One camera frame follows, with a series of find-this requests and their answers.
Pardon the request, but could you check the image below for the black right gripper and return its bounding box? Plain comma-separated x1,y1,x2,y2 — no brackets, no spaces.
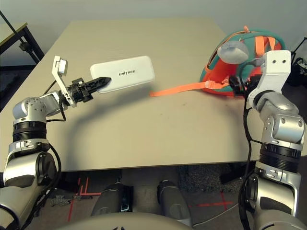
229,74,261,97

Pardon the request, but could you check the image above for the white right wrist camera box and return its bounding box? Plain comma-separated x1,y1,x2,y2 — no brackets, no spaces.
247,49,293,108

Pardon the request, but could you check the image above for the grey foam mat scrap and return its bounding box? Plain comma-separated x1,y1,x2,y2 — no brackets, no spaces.
50,194,94,208

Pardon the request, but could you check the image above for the grey robot torso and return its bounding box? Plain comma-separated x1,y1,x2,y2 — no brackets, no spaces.
55,212,192,230

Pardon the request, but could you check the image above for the white floor cable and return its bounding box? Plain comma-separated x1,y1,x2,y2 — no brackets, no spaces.
193,206,240,227

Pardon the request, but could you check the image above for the thin black stand pole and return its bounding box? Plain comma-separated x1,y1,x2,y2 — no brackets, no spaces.
0,11,32,52

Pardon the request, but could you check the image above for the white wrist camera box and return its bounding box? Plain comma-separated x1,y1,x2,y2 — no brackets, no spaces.
51,56,79,108
247,49,293,108

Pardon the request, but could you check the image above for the white Unitree pencil case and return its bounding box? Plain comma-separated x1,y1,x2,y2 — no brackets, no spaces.
90,55,156,93

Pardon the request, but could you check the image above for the teal and orange backpack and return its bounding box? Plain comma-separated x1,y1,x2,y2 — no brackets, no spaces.
150,25,288,98

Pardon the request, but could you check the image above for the grey robot right leg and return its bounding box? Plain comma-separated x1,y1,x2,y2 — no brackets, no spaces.
157,180,192,223

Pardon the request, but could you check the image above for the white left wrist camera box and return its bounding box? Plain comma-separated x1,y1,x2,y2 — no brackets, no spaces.
51,56,79,108

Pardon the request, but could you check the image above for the grey robot left leg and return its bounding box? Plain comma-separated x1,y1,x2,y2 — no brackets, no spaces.
92,183,134,216

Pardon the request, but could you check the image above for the black bag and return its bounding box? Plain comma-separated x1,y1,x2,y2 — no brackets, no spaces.
287,57,307,87

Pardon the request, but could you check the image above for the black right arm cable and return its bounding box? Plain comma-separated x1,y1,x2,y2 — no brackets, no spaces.
238,61,256,230

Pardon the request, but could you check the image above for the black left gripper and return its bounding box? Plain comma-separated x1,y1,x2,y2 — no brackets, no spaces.
67,76,112,103

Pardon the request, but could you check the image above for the black-framed side table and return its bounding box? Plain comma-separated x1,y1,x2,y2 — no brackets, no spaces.
0,23,45,65

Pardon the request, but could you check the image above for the black table foot beam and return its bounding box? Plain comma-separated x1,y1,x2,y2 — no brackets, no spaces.
220,162,243,185

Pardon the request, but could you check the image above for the grey robot leg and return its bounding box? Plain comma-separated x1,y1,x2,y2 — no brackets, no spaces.
157,180,192,223
92,183,134,216

